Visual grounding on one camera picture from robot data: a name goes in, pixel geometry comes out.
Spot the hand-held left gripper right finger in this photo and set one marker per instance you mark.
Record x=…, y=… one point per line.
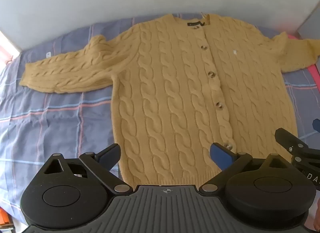
x=221, y=156

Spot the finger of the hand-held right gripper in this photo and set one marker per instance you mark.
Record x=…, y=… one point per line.
x=317, y=123
x=292, y=142

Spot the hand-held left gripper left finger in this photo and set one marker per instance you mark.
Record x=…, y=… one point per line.
x=110, y=154

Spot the pink cloth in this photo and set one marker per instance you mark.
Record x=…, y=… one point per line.
x=315, y=75

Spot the blue plaid bed sheet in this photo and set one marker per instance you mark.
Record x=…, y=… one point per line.
x=50, y=112

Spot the orange object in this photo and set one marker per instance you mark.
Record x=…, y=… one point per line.
x=3, y=216

